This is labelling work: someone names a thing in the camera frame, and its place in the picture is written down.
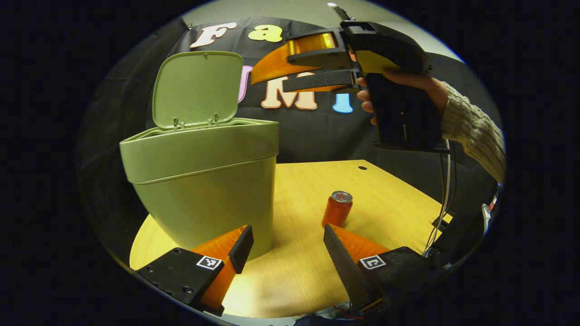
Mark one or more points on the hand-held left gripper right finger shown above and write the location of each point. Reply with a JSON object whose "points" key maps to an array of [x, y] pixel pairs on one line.
{"points": [[346, 267]]}

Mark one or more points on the black backdrop cloth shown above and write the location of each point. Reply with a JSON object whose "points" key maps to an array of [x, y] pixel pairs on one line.
{"points": [[317, 131]]}

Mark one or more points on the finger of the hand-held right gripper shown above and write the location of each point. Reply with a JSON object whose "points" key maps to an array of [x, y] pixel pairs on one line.
{"points": [[272, 63], [317, 80]]}

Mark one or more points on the wooden desktop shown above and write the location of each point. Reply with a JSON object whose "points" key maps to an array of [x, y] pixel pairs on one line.
{"points": [[385, 203]]}

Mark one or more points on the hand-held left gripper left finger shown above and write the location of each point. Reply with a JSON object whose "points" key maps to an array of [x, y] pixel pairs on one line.
{"points": [[241, 249]]}

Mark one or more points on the orange pop can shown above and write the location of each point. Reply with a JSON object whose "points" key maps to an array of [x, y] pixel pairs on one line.
{"points": [[336, 210]]}

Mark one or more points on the green desktop garbage bin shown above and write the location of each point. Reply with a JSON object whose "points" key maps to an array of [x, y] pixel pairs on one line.
{"points": [[204, 194]]}

